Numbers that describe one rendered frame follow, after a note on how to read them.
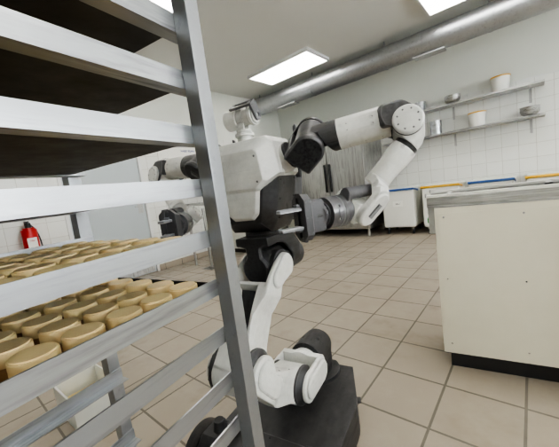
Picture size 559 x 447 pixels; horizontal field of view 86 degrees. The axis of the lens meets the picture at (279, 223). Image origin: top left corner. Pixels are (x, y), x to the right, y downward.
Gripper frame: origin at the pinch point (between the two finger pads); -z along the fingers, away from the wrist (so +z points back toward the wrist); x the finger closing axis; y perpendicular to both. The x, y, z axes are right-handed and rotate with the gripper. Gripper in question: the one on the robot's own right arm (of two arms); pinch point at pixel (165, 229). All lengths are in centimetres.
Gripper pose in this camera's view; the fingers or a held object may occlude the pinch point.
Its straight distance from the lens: 105.1
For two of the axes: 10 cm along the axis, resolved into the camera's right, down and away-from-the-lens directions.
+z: -0.1, -1.1, 9.9
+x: -1.3, -9.8, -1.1
